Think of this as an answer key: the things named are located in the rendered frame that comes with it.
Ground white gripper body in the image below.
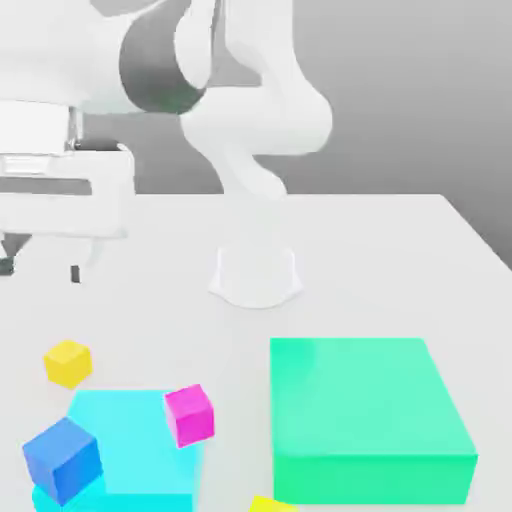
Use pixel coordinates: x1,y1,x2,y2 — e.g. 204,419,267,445
0,148,136,241

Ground small yellow cube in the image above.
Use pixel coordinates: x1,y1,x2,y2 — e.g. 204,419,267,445
248,494,301,512
42,338,94,391

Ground small magenta cube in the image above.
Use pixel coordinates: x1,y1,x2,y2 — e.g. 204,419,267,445
163,382,217,450

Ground small blue cube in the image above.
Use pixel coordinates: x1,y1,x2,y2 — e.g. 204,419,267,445
21,415,105,508

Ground large cyan box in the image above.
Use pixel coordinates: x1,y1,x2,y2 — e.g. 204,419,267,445
30,389,206,512

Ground large green box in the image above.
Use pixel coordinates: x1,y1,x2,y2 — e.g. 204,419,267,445
269,336,480,506

